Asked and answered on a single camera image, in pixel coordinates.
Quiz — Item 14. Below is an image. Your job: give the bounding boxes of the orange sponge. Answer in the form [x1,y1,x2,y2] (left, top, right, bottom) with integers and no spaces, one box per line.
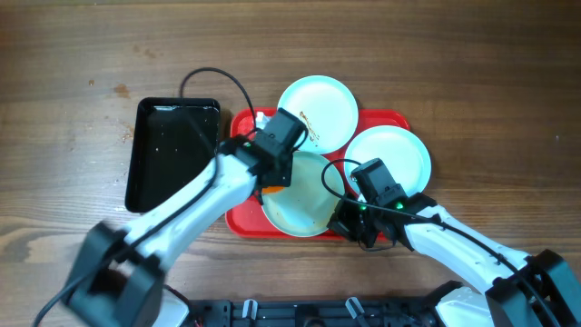
[261,186,284,194]

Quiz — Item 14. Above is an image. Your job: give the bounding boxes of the light blue plate bottom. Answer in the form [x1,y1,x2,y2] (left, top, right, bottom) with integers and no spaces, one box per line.
[261,152,340,238]

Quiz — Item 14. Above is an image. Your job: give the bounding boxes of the light blue plate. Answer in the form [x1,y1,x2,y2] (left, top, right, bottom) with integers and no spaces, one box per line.
[277,75,359,154]
[261,152,340,238]
[344,125,432,196]

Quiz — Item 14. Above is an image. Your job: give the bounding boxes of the light blue plate top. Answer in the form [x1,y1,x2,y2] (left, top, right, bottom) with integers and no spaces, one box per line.
[277,75,359,154]

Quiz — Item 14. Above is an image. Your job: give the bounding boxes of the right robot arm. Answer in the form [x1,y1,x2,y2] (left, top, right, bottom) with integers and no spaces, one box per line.
[328,193,580,326]

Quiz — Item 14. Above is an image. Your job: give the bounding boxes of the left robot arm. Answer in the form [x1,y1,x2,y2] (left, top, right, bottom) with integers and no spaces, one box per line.
[60,130,301,326]

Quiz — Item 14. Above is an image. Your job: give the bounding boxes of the red plastic serving tray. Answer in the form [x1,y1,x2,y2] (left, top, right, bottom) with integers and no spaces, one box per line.
[225,108,411,239]

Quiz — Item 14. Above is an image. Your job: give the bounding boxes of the black rectangular water tray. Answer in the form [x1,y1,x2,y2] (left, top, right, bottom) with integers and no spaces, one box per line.
[124,97,221,213]

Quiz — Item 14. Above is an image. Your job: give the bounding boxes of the light blue plate right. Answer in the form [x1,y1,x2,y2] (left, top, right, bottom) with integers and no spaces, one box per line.
[344,125,432,196]

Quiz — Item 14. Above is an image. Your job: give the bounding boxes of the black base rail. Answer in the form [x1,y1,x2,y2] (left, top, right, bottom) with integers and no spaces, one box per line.
[183,297,440,327]

